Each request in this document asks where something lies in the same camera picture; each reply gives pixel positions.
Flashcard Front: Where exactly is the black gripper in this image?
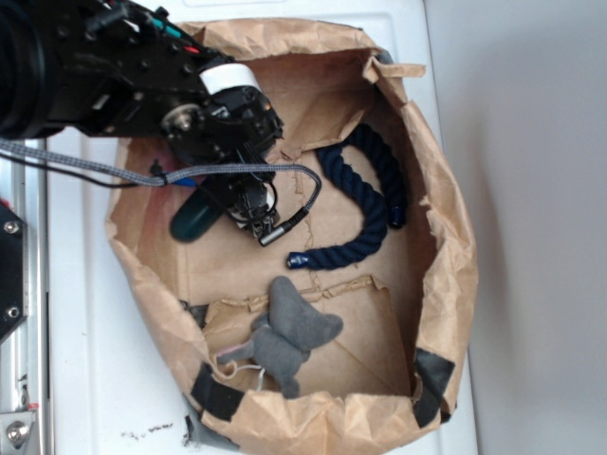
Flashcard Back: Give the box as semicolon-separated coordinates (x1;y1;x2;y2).
161;86;283;237

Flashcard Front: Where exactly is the black tape strip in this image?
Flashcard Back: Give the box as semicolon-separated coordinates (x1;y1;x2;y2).
414;348;455;428
373;49;395;77
185;415;240;453
191;363;245;422

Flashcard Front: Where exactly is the aluminium extrusion rail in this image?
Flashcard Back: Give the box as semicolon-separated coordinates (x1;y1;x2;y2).
1;151;53;454

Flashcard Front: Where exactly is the metal corner bracket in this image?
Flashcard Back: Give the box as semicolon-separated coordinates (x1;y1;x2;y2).
1;410;40;455

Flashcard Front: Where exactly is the grey braided cable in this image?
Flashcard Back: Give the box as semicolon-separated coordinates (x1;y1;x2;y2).
0;139;323;247

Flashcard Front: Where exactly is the grey plush elephant toy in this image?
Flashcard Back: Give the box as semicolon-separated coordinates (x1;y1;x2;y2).
215;276;343;399

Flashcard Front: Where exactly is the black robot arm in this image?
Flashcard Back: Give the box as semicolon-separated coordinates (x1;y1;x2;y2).
1;1;283;242

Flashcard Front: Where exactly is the dark green plastic pickle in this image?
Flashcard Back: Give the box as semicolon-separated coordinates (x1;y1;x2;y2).
170;189;223;243

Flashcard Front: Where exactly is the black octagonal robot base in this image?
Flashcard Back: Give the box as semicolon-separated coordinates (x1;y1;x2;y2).
0;199;28;344

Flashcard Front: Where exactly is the brown paper bag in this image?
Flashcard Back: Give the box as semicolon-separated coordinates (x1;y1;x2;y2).
107;18;478;454

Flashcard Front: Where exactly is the navy blue twisted rope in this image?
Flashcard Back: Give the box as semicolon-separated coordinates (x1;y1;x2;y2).
285;122;409;271

